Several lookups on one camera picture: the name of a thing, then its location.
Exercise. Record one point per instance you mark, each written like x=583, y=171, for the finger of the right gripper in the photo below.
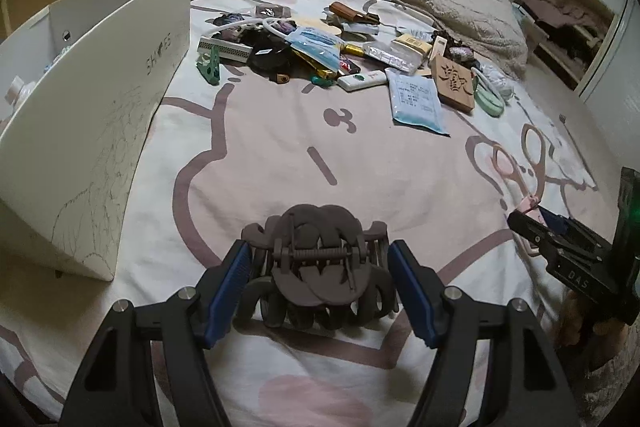
x=531, y=226
x=558, y=224

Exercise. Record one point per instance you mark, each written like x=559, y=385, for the cartoon print bed sheet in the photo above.
x=220, y=158

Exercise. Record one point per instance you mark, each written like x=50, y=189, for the person right hand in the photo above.
x=597, y=342

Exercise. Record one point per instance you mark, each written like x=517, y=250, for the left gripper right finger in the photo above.
x=525, y=384

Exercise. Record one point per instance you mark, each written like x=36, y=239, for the white cardboard shoe box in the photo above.
x=70, y=151

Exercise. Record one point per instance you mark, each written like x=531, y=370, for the wooden carved plaque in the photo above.
x=454, y=84

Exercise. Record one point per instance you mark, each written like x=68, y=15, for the white round bottle cap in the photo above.
x=18, y=91

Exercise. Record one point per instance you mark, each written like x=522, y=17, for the green plastic clip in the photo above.
x=208, y=65

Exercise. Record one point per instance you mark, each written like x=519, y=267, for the white louvered door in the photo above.
x=613, y=95

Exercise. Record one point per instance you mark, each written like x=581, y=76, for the dark brown hair claw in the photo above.
x=318, y=266

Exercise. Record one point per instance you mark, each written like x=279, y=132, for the yellow small box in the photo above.
x=410, y=42

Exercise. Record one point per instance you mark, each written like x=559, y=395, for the blue white mask pack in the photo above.
x=415, y=102

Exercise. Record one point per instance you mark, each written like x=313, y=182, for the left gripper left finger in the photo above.
x=114, y=384

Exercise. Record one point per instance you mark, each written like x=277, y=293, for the pink clip lamp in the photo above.
x=534, y=149

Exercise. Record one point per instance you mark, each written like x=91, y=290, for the wardrobe with clothes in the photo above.
x=567, y=35

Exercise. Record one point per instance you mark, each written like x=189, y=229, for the brown leather wallet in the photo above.
x=353, y=16

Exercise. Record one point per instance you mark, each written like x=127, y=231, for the metal back scratcher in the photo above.
x=562, y=118

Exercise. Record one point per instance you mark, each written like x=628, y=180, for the mint green round case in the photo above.
x=493, y=105

